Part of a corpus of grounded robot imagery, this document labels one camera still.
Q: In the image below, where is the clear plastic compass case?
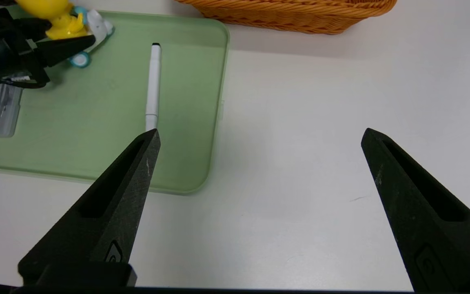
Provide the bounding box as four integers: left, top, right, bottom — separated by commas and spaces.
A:
0, 73, 23, 137

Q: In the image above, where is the yellow duck toy car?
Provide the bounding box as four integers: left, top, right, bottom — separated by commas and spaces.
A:
15, 0, 115, 68

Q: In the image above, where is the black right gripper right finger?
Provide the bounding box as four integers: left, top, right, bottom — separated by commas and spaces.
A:
360, 127, 470, 293

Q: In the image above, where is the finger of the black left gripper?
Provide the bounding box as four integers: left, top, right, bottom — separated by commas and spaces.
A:
35, 34, 96, 68

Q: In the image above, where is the white marker pen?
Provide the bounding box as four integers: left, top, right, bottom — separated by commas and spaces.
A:
145, 42, 162, 132

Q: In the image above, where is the green plastic tray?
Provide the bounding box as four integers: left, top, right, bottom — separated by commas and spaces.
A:
0, 10, 230, 195

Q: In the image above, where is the orange wicker basket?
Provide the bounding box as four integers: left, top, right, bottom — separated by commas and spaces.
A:
174, 0, 398, 35

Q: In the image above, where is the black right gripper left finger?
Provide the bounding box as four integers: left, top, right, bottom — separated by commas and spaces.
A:
17, 128, 162, 290

